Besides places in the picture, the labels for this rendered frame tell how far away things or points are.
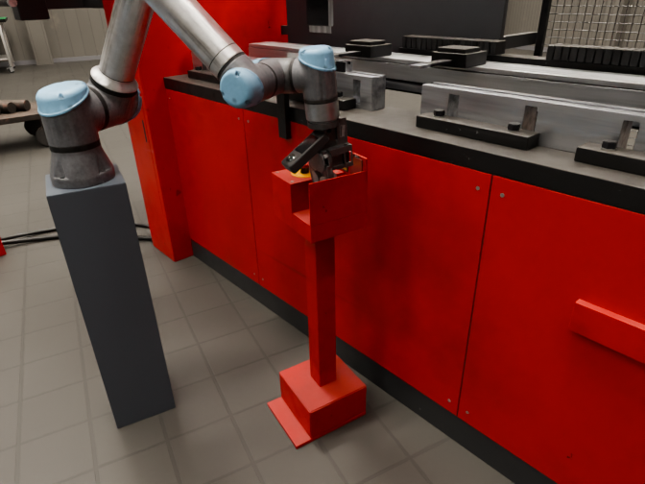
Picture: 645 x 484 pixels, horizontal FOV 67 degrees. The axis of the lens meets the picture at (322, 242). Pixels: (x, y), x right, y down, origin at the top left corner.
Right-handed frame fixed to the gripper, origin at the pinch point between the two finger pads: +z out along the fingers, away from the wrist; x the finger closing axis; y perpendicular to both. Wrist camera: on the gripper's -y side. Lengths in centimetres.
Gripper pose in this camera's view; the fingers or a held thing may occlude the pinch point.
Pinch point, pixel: (322, 202)
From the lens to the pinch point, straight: 118.5
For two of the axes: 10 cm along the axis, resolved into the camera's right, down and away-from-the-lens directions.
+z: 1.0, 8.6, 5.0
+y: 8.5, -3.3, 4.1
